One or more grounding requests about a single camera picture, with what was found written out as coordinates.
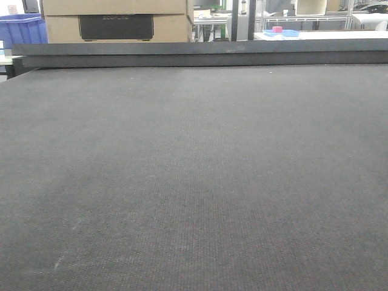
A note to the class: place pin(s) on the black conveyor belt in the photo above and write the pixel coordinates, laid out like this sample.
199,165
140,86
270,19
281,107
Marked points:
227,178

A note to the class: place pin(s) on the pink block on tray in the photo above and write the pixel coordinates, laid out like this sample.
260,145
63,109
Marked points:
277,29

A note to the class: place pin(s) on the blue plastic bin far left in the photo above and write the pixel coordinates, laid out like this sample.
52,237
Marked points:
27,28

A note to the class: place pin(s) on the lower cardboard box black label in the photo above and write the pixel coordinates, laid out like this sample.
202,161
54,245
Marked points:
167,28

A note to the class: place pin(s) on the cream box on rack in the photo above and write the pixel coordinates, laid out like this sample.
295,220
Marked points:
310,7

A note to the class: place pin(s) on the white background table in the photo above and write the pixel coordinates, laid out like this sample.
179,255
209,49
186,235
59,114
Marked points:
323,35

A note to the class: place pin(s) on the metal shelving rack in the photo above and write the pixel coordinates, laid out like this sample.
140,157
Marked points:
338,16

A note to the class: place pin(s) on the upper cardboard box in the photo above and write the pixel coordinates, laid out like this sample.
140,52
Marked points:
117,7

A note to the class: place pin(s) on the black vertical post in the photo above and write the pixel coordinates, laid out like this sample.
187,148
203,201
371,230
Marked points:
251,20

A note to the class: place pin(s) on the dark conveyor side rail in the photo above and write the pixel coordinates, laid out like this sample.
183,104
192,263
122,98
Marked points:
203,54

